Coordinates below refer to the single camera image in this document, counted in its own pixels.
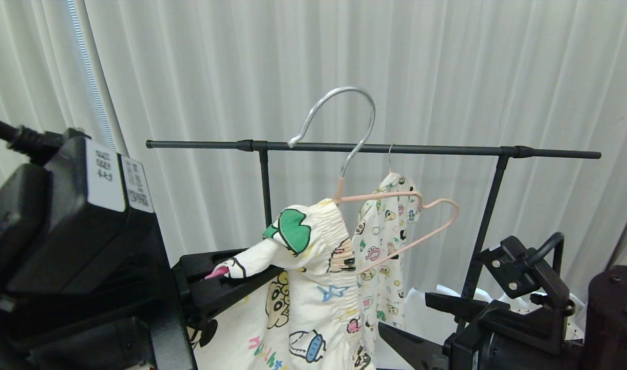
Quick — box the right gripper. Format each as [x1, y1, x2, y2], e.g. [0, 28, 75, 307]
[377, 292, 583, 370]

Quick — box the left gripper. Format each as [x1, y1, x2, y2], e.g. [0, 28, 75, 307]
[5, 250, 286, 370]

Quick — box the cream printed garment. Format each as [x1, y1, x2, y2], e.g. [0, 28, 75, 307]
[352, 172, 422, 356]
[195, 198, 378, 370]

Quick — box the black clothes rack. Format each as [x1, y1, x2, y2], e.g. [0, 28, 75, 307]
[146, 140, 601, 332]

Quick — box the white curtain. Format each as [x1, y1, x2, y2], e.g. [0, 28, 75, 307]
[0, 0, 627, 309]

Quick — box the black cable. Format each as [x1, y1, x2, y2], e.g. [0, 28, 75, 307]
[0, 114, 90, 165]
[524, 232, 565, 273]

